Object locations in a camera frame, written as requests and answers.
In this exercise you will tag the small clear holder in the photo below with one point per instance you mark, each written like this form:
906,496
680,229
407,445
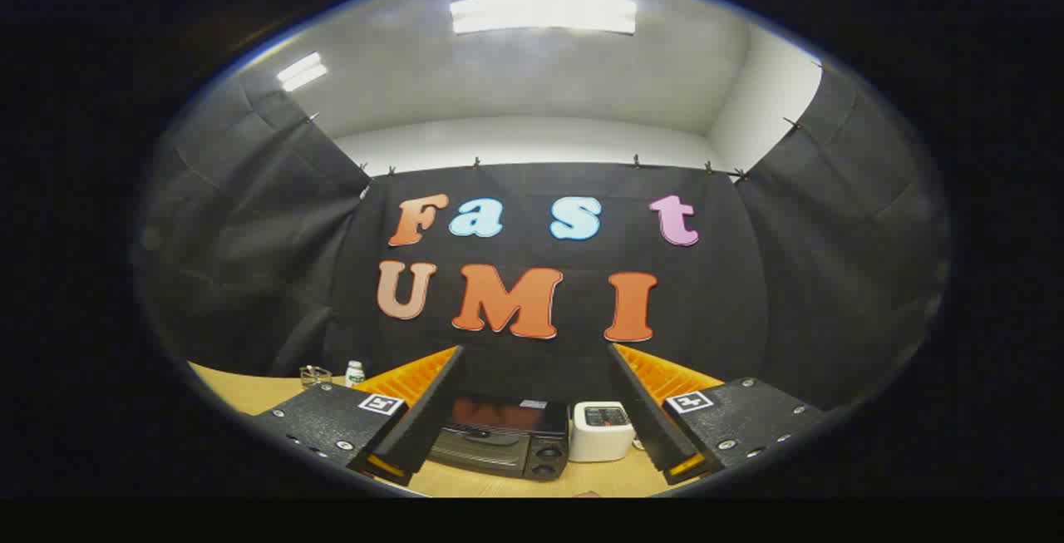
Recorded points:
315,377

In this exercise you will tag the small ceiling light panel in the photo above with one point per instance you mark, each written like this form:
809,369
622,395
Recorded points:
302,72

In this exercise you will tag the white bread toaster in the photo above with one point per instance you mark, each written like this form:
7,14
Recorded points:
598,439

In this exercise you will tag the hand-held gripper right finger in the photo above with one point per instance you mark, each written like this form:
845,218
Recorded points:
640,410

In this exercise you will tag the white bottle with green label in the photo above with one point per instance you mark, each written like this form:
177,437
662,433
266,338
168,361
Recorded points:
355,374

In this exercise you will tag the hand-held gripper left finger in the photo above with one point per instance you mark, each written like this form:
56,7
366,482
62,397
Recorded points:
432,410

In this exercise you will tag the black toaster oven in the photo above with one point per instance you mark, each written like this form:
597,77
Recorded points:
499,443

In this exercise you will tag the large ceiling light panel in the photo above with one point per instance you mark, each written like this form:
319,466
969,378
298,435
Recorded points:
544,15

